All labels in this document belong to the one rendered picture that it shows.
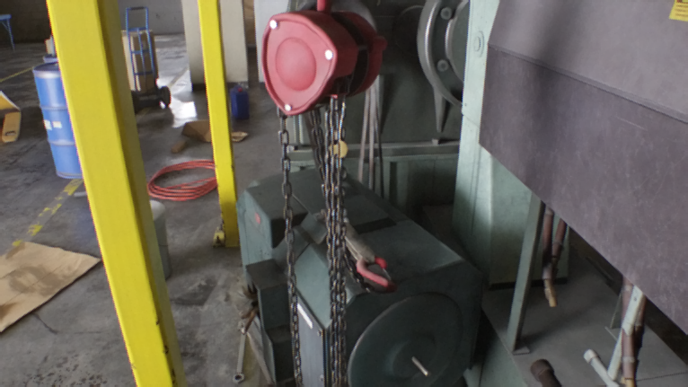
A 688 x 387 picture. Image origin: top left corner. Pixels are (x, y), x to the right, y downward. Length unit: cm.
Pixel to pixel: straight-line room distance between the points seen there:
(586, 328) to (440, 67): 90
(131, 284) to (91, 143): 33
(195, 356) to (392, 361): 121
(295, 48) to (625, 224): 59
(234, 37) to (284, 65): 627
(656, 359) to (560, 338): 24
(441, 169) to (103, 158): 134
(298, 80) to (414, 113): 123
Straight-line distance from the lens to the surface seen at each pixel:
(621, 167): 89
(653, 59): 85
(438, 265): 120
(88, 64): 102
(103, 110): 103
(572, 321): 152
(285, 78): 77
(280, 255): 134
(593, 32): 99
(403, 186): 200
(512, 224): 153
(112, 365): 234
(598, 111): 94
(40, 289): 299
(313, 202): 141
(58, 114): 432
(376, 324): 115
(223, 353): 225
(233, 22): 701
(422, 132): 198
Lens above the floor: 148
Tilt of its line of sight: 24 degrees down
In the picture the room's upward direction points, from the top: straight up
